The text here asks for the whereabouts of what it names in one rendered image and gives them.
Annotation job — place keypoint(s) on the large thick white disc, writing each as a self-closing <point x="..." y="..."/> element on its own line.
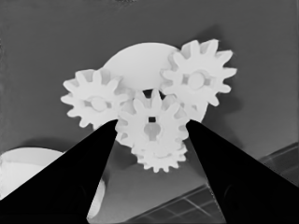
<point x="18" y="168"/>

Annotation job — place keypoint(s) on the round white carrier with pins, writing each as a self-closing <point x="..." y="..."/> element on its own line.
<point x="140" y="67"/>

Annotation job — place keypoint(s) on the white toothed gear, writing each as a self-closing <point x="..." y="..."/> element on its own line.
<point x="84" y="93"/>
<point x="174" y="157"/>
<point x="213" y="70"/>
<point x="137" y="130"/>

